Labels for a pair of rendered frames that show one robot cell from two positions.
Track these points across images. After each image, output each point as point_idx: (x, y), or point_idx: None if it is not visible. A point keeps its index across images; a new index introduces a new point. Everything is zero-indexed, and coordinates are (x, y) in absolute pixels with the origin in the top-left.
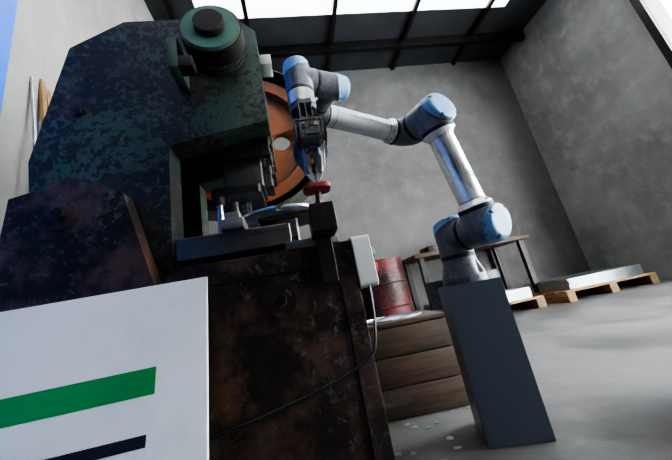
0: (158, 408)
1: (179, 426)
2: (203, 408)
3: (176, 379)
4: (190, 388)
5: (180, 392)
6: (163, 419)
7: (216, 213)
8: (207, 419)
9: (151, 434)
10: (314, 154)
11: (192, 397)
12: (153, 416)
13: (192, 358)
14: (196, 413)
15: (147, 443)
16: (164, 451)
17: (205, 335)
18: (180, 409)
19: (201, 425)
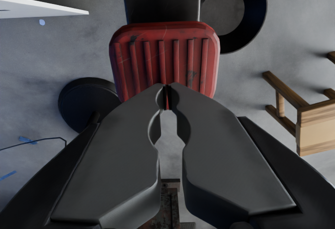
0: (1, 8)
1: (28, 8)
2: (40, 7)
3: (0, 5)
4: (19, 6)
5: (12, 6)
6: (11, 8)
7: None
8: (47, 7)
9: (9, 9)
10: (198, 209)
11: (26, 6)
12: (1, 8)
13: (3, 3)
14: (36, 7)
15: (10, 10)
16: (26, 10)
17: (1, 0)
18: (21, 7)
19: (45, 8)
